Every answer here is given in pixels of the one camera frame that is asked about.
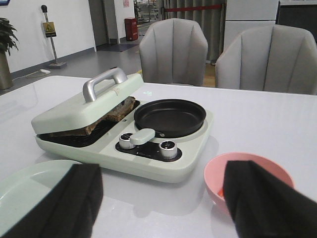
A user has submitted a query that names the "pink bowl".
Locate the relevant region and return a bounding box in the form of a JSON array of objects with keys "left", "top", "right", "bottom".
[{"left": 204, "top": 152, "right": 294, "bottom": 215}]

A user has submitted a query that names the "white refrigerator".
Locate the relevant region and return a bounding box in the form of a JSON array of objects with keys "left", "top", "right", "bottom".
[{"left": 223, "top": 0, "right": 279, "bottom": 49}]

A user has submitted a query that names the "red bin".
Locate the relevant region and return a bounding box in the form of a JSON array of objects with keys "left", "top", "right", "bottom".
[{"left": 124, "top": 17, "right": 139, "bottom": 41}]

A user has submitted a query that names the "light green plate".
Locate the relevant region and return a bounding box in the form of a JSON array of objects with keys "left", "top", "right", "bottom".
[{"left": 0, "top": 160, "right": 78, "bottom": 232}]

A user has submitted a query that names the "right silver knob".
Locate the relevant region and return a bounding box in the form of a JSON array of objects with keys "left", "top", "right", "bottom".
[{"left": 159, "top": 140, "right": 178, "bottom": 160}]

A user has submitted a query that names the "black round frying pan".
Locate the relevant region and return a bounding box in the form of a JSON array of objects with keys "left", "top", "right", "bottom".
[{"left": 134, "top": 99, "right": 207, "bottom": 138}]

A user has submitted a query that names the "potted plant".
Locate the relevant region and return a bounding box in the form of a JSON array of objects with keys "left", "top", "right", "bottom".
[{"left": 0, "top": 17, "right": 18, "bottom": 90}]

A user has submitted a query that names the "dark kitchen counter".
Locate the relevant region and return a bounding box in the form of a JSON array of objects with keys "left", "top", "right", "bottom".
[{"left": 276, "top": 0, "right": 317, "bottom": 34}]

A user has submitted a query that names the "right beige chair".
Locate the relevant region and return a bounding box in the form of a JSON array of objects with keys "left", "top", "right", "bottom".
[{"left": 215, "top": 25, "right": 317, "bottom": 95}]

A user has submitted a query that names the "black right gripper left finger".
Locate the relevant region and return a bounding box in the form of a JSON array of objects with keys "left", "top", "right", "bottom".
[{"left": 3, "top": 164, "right": 104, "bottom": 238}]

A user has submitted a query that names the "silver knob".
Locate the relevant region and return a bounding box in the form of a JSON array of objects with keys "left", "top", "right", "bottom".
[
  {"left": 119, "top": 132, "right": 135, "bottom": 150},
  {"left": 159, "top": 140, "right": 178, "bottom": 160}
]

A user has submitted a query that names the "left silver knob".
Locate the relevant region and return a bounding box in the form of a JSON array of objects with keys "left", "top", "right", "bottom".
[{"left": 119, "top": 132, "right": 135, "bottom": 150}]

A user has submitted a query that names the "red barrier belt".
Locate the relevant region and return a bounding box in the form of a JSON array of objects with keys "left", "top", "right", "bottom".
[{"left": 163, "top": 4, "right": 222, "bottom": 12}]

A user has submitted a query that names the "warning sign stand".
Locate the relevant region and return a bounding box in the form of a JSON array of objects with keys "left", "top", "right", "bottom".
[{"left": 41, "top": 4, "right": 66, "bottom": 69}]

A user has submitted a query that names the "white power strip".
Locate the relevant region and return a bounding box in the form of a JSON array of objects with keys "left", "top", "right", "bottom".
[{"left": 40, "top": 69, "right": 51, "bottom": 74}]

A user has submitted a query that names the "beige chair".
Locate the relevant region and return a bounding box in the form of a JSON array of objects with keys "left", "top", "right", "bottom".
[
  {"left": 215, "top": 25, "right": 317, "bottom": 95},
  {"left": 139, "top": 19, "right": 207, "bottom": 86}
]

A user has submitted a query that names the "bread slice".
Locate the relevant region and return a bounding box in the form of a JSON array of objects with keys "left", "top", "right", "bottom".
[{"left": 48, "top": 96, "right": 140, "bottom": 137}]

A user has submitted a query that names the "left beige chair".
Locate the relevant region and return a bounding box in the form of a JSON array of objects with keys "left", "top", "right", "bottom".
[{"left": 139, "top": 19, "right": 207, "bottom": 86}]

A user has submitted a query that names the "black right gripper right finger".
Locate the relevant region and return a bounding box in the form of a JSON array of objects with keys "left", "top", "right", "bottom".
[{"left": 223, "top": 167, "right": 317, "bottom": 238}]

